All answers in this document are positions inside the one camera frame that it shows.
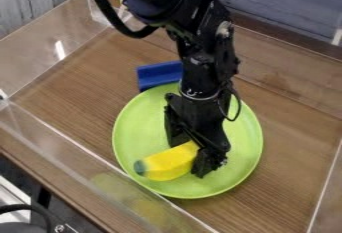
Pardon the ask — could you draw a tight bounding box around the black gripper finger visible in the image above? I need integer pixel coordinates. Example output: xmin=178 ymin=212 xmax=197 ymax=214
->
xmin=190 ymin=147 xmax=228 ymax=178
xmin=164 ymin=105 xmax=190 ymax=148

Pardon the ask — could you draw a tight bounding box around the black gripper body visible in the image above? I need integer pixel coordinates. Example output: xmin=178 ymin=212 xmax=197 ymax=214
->
xmin=164 ymin=92 xmax=230 ymax=151

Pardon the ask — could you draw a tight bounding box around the yellow toy banana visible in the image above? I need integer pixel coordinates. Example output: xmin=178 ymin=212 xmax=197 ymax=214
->
xmin=133 ymin=141 xmax=198 ymax=181

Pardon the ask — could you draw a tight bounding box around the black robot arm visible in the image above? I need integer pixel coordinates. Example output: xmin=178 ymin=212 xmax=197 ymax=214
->
xmin=122 ymin=0 xmax=240 ymax=178

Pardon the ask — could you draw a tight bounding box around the green round plate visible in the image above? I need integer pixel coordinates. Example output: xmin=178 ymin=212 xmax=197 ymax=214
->
xmin=112 ymin=83 xmax=264 ymax=199

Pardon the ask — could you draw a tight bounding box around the blue foam block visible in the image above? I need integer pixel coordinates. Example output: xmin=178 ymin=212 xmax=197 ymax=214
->
xmin=136 ymin=60 xmax=181 ymax=91

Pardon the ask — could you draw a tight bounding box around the clear acrylic enclosure wall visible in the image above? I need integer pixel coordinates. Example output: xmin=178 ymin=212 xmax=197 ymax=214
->
xmin=0 ymin=0 xmax=342 ymax=233

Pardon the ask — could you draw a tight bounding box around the black cable bottom left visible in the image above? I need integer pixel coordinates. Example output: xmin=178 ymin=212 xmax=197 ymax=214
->
xmin=0 ymin=202 xmax=51 ymax=233

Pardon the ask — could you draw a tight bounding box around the black cable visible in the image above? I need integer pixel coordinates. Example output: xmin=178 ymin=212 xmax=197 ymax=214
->
xmin=0 ymin=202 xmax=51 ymax=233
xmin=78 ymin=0 xmax=161 ymax=40

